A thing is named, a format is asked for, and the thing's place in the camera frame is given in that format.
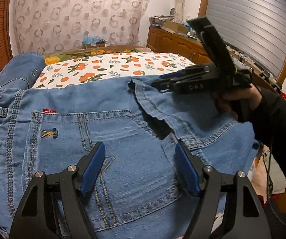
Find blue denim jeans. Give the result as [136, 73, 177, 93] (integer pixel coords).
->
[0, 75, 261, 239]

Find right forearm black sleeve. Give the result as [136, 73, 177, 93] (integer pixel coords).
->
[250, 87, 286, 177]

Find right hand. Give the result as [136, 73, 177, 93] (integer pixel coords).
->
[213, 84, 262, 122]

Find wooden sideboard cabinet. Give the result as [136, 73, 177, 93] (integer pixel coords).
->
[146, 26, 283, 93]

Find cardboard box on sideboard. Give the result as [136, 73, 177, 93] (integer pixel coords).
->
[162, 20, 188, 35]

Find wicker basket on sideboard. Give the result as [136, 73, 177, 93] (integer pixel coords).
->
[149, 15, 174, 27]

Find grey roller window blind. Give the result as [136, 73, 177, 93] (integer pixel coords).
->
[206, 0, 286, 77]

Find cardboard box with blue bag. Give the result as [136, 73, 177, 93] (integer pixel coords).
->
[82, 36, 106, 49]

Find orange print bed sheet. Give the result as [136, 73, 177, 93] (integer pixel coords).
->
[33, 52, 193, 89]

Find floral yellow red blanket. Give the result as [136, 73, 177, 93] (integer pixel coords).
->
[43, 45, 152, 65]

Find pink circle pattern curtain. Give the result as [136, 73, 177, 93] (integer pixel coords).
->
[13, 0, 149, 54]

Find folded blue jeans stack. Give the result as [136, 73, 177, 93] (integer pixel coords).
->
[0, 52, 46, 90]

